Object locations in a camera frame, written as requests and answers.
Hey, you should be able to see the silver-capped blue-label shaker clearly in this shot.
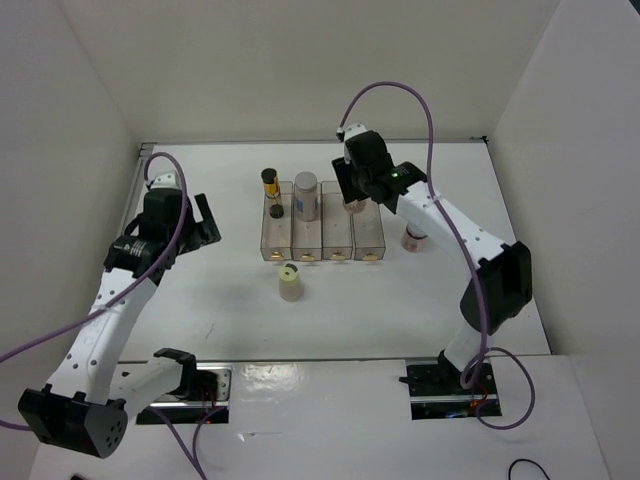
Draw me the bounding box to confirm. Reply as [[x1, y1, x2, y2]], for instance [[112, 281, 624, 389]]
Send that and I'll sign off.
[[294, 171, 318, 222]]

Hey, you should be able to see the gold-capped dark sauce bottle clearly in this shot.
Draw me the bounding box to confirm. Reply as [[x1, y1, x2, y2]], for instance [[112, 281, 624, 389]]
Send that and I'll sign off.
[[261, 168, 284, 219]]

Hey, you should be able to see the white-lid red-logo spice jar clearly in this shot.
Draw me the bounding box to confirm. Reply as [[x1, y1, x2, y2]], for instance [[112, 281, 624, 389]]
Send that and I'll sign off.
[[401, 223, 428, 253]]

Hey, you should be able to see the yellow-lid spice jar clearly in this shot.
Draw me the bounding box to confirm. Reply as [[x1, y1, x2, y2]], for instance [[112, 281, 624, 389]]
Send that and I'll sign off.
[[278, 263, 304, 302]]

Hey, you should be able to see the pink-lid spice jar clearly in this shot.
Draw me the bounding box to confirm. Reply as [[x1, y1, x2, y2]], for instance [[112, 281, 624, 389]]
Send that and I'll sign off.
[[342, 200, 368, 215]]

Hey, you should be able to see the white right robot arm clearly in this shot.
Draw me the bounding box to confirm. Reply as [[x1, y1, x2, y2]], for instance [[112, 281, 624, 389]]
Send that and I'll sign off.
[[185, 143, 513, 360]]

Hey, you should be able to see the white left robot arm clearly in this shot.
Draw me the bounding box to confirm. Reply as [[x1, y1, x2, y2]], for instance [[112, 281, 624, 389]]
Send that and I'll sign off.
[[18, 187, 199, 458]]

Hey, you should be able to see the clear bin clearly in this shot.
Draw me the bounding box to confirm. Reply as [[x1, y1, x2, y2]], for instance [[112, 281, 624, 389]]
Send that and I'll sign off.
[[351, 199, 386, 262], [260, 181, 293, 262], [292, 183, 322, 263], [321, 181, 353, 262]]

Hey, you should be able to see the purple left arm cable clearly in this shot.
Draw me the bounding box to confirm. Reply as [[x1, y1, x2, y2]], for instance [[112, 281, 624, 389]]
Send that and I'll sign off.
[[0, 152, 206, 480]]

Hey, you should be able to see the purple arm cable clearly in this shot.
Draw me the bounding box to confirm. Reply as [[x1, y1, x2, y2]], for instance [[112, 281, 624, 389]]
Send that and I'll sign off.
[[339, 81, 537, 431], [0, 152, 206, 480]]

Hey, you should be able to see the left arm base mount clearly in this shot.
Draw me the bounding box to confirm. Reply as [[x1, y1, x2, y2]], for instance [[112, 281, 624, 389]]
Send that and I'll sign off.
[[135, 362, 233, 425]]

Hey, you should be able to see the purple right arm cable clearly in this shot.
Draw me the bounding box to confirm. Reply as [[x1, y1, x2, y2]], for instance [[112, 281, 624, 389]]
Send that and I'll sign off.
[[339, 81, 537, 431]]

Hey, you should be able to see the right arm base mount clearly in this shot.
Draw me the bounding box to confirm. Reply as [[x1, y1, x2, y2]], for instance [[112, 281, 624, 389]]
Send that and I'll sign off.
[[398, 362, 502, 420]]

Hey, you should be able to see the black cable bottom right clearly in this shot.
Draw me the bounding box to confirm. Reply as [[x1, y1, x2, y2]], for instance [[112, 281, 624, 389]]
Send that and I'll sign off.
[[508, 459, 551, 480]]

